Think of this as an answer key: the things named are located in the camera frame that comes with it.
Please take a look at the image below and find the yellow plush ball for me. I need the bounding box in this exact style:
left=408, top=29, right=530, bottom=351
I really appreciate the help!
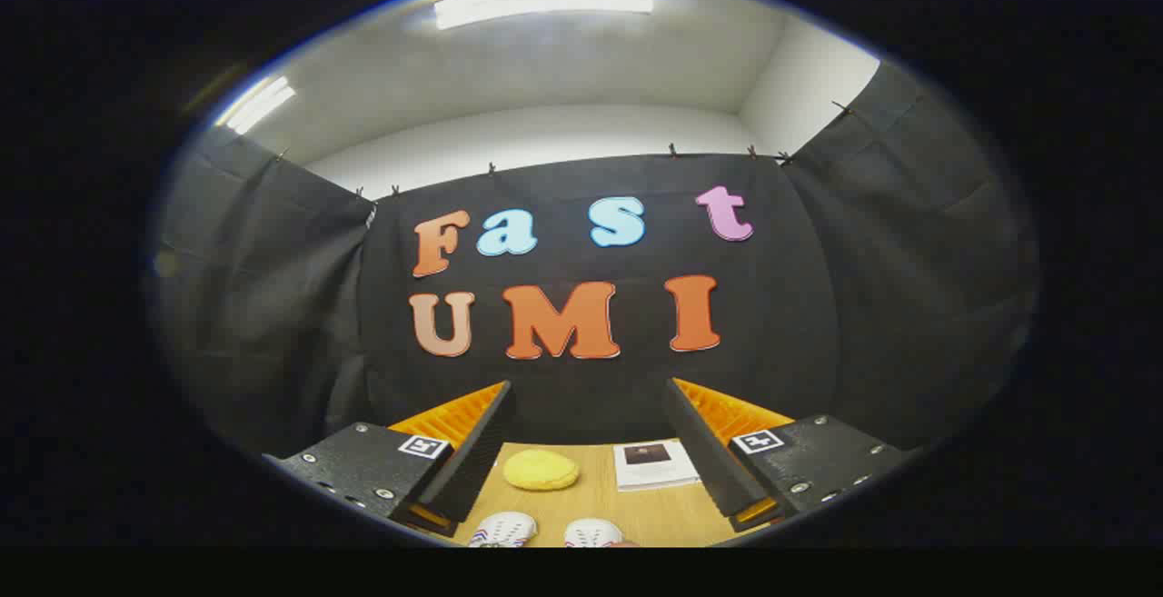
left=502, top=449, right=581, bottom=492

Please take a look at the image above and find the white striped canvas shoe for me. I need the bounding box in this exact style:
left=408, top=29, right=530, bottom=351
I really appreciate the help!
left=562, top=518, right=626, bottom=548
left=467, top=512, right=539, bottom=548

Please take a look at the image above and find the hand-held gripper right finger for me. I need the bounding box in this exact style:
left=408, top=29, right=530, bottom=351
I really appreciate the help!
left=664, top=377, right=920, bottom=534

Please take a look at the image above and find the black backdrop cloth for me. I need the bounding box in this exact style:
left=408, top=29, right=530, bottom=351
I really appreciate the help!
left=150, top=61, right=1041, bottom=457

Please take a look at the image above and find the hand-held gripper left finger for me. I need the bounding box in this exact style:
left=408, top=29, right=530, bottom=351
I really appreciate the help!
left=262, top=380, right=517, bottom=540

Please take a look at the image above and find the long ceiling light panel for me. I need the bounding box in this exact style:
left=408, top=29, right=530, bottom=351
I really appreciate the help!
left=434, top=0, right=655, bottom=30

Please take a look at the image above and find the white booklet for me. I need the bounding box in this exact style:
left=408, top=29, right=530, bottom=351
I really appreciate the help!
left=612, top=439, right=702, bottom=493

